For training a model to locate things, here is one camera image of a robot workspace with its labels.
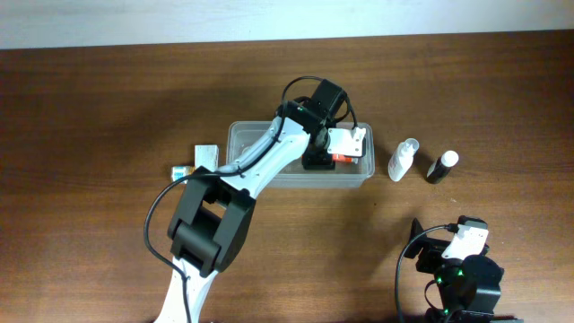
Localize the orange tablet tube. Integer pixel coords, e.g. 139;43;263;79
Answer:
332;154;359;164

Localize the black bottle white cap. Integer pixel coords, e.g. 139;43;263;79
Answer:
426;151;459;184

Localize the white spray bottle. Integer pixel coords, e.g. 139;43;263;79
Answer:
387;138;420;182

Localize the white green medicine box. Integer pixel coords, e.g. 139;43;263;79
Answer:
194;144;219;171

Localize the small amber jar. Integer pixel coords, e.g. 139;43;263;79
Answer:
170;165;195;181

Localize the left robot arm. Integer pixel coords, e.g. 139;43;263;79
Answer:
144;78;368;322

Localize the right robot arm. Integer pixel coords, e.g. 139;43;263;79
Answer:
394;215;519;323

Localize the clear plastic container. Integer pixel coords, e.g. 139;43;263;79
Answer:
225;121;375;188

